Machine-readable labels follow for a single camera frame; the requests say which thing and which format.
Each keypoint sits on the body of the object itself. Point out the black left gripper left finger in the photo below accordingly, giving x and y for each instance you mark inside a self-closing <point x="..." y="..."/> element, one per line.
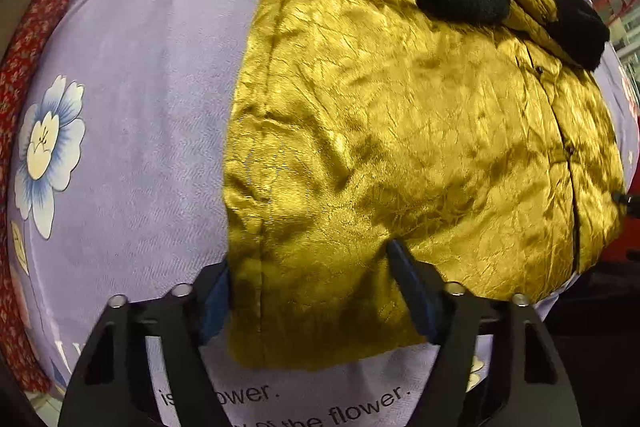
<point x="135" y="346"/>

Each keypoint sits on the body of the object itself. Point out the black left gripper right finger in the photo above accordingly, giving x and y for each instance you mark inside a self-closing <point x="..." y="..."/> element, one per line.
<point x="495" y="365"/>

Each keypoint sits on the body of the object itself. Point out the golden yellow satin jacket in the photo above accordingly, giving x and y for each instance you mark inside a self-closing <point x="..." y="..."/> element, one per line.
<point x="473" y="130"/>

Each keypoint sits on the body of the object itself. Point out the lilac floral bed sheet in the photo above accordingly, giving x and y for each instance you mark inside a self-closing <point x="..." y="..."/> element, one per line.
<point x="116" y="187"/>

